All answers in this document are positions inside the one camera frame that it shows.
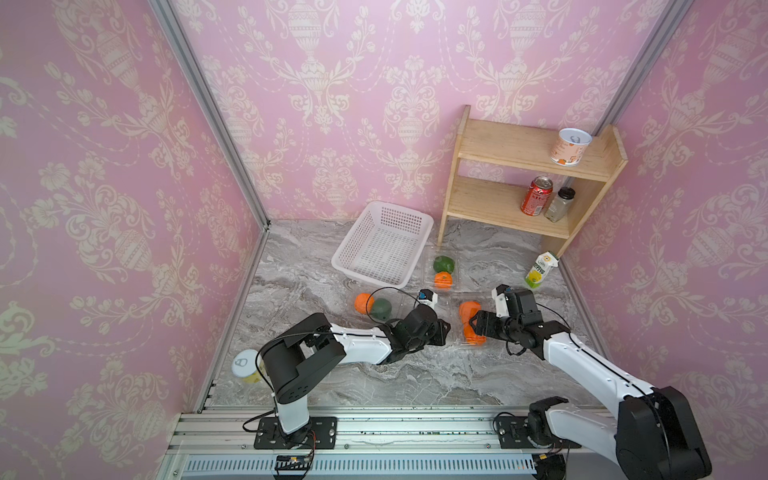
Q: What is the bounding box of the wooden shelf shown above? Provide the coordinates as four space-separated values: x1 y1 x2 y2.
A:
437 105 629 257

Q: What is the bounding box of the white plastic basket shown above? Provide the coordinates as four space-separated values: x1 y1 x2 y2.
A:
331 201 434 288

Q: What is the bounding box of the container green fruit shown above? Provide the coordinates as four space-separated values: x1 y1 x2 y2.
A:
369 298 393 322
432 255 456 275

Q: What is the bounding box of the container orange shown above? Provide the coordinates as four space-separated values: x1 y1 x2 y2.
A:
433 271 454 289
354 293 375 315

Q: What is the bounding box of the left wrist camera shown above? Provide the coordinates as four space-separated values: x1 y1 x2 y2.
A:
417 289 438 309

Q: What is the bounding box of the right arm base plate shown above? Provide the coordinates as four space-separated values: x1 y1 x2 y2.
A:
492 412 582 452

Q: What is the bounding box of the back container green fruit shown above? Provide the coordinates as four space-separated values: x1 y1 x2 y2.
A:
432 255 456 275

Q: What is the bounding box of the white orange cup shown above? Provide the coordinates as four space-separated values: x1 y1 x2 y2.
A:
550 128 593 167

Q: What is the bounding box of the left container green fruit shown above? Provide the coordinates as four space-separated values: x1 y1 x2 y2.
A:
369 298 393 322

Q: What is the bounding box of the red soda can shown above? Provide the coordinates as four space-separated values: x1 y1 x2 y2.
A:
520 175 554 216

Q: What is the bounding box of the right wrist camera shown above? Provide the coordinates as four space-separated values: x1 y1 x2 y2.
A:
492 284 510 318

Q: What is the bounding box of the glass spice jar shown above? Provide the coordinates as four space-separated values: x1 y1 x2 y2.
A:
545 187 575 223

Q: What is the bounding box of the green white juice carton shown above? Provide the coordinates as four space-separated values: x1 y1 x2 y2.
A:
525 252 559 289

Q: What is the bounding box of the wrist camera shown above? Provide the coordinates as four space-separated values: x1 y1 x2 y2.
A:
492 284 510 318
417 289 438 309

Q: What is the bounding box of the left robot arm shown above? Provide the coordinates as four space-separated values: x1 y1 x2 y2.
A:
255 303 451 436

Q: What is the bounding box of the clear clamshell container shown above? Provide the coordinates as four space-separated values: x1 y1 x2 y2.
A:
345 287 405 326
449 293 499 350
423 250 463 292

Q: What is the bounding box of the yellow white can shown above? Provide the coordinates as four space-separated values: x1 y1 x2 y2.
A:
231 349 264 384

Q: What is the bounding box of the peeled orange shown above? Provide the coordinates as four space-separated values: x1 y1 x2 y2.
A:
458 301 482 325
463 323 487 346

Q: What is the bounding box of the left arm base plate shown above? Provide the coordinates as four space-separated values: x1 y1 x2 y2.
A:
253 417 338 450

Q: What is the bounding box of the back container orange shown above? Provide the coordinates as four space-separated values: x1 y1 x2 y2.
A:
433 271 454 289

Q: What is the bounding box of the left container orange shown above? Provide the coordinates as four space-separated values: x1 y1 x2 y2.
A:
354 293 375 315

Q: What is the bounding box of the aluminium frame rail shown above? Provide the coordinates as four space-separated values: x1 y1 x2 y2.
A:
158 407 626 479

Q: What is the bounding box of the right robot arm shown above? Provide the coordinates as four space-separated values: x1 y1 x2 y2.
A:
460 285 712 479

